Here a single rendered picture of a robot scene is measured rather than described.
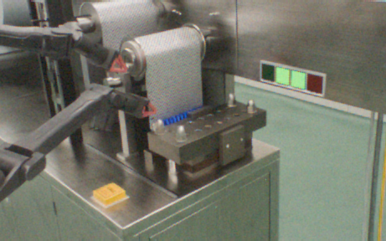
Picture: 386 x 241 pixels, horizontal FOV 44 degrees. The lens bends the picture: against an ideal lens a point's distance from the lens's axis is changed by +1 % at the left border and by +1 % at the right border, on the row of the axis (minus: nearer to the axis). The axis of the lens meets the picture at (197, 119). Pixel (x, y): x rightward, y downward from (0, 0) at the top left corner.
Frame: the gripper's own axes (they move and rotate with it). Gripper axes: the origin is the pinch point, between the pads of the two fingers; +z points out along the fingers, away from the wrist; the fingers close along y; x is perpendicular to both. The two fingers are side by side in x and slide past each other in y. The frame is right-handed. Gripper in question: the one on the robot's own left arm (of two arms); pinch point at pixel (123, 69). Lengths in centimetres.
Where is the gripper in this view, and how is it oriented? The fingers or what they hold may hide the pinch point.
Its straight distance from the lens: 153.9
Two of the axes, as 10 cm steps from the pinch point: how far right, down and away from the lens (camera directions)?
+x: 4.3, -9.0, 0.9
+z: 6.0, 3.6, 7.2
